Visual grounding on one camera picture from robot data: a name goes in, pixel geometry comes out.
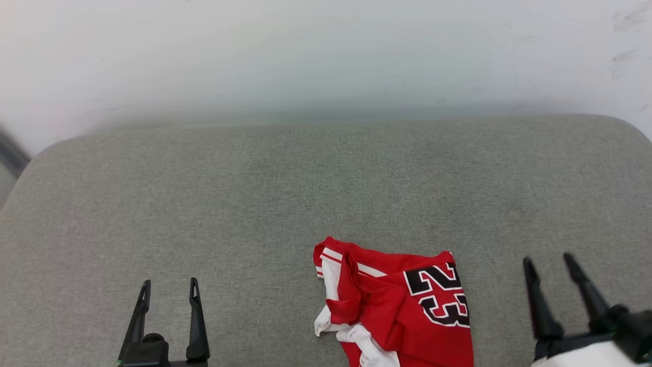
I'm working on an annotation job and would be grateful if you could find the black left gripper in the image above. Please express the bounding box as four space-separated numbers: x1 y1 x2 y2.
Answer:
117 278 211 367

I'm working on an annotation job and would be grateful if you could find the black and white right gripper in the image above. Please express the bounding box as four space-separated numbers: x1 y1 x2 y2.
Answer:
523 252 652 367

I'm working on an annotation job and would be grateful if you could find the red basketball jersey number 23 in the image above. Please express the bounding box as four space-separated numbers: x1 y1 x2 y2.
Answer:
313 235 475 367

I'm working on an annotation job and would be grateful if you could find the grey fabric sofa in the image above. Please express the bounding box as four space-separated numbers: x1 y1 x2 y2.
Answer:
0 115 652 367

